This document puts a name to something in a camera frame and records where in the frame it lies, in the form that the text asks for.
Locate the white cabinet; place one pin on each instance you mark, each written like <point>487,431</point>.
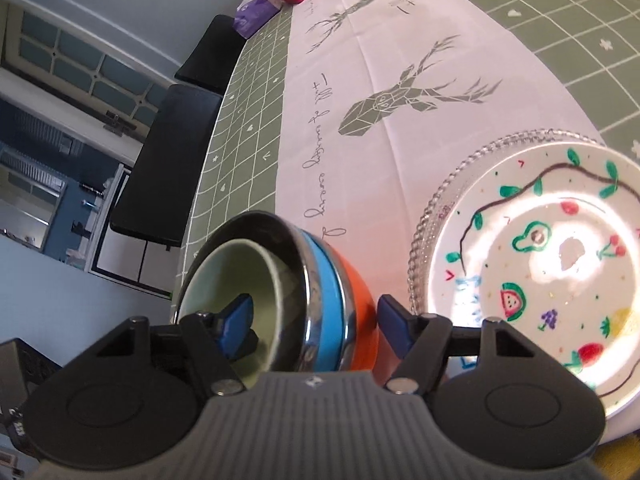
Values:
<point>130,255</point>

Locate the orange steel-lined bowl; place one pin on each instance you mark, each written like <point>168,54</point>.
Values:
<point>360,320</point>

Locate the black chair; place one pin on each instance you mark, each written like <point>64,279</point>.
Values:
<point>170,160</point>
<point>210,55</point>

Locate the small green ceramic bowl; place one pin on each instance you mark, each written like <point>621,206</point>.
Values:
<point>235,270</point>

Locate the purple tissue pack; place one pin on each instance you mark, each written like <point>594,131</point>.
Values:
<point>257,15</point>

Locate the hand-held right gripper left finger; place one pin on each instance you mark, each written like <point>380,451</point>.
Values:
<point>237,317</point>

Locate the glass plate pink blue flowers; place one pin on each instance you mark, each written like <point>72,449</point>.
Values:
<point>414,260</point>

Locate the blue steel-lined bowl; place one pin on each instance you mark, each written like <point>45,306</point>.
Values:
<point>327,300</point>

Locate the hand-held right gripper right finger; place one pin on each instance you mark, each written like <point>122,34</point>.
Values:
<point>395,322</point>

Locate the white glass-panel door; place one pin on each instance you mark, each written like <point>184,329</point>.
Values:
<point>75,60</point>

